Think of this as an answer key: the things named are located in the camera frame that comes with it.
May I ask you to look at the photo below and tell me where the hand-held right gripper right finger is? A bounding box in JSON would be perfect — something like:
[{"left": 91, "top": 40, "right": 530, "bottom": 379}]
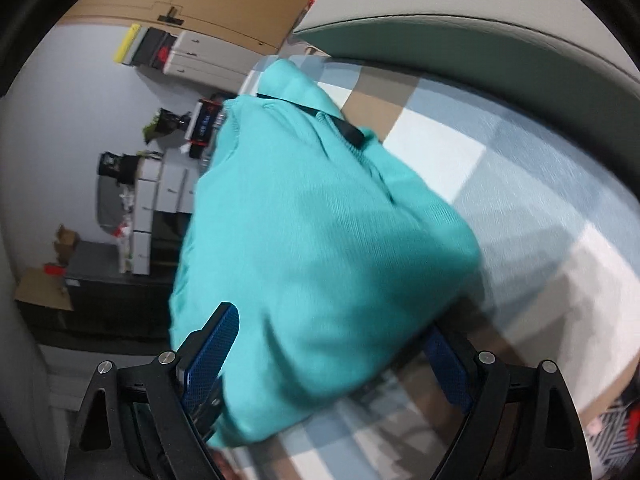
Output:
[{"left": 424, "top": 324, "right": 598, "bottom": 480}]

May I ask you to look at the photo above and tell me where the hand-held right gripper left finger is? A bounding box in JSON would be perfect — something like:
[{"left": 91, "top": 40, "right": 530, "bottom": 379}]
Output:
[{"left": 64, "top": 302, "right": 240, "bottom": 480}]

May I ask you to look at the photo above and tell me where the teal zip jacket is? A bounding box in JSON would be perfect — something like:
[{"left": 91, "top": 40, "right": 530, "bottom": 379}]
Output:
[{"left": 167, "top": 58, "right": 484, "bottom": 449}]

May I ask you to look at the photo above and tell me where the dark grey refrigerator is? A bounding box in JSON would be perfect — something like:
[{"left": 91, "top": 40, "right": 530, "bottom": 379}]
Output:
[{"left": 64, "top": 239, "right": 179, "bottom": 347}]

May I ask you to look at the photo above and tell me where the pile of desk clutter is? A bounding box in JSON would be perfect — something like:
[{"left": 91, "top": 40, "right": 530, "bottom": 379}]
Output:
[{"left": 114, "top": 184, "right": 139, "bottom": 271}]

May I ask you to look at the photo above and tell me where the white desk with drawers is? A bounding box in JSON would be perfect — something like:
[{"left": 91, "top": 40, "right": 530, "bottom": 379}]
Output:
[{"left": 130, "top": 157, "right": 202, "bottom": 276}]

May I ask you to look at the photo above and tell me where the black and white striped cloth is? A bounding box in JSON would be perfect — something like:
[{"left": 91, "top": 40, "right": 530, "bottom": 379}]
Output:
[{"left": 584, "top": 389, "right": 637, "bottom": 480}]

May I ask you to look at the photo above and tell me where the large flat cardboard sheet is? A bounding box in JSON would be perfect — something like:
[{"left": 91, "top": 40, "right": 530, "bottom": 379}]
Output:
[{"left": 13, "top": 267, "right": 74, "bottom": 311}]

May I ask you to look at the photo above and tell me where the small open cardboard box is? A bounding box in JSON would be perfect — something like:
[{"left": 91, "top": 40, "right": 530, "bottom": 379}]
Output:
[{"left": 53, "top": 224, "right": 81, "bottom": 264}]

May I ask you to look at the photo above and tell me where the checked blanket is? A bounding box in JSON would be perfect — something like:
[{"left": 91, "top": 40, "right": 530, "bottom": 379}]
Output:
[{"left": 219, "top": 52, "right": 640, "bottom": 480}]

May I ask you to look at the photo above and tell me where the black bag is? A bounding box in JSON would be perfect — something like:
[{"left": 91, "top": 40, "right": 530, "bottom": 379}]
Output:
[{"left": 97, "top": 151, "right": 144, "bottom": 184}]

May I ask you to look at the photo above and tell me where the black and red shoe box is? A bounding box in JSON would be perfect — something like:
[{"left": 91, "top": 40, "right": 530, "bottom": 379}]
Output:
[{"left": 187, "top": 97, "right": 227, "bottom": 147}]

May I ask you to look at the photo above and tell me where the black shoe box red logo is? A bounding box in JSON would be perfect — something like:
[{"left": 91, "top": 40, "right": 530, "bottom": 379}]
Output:
[{"left": 149, "top": 45, "right": 174, "bottom": 72}]

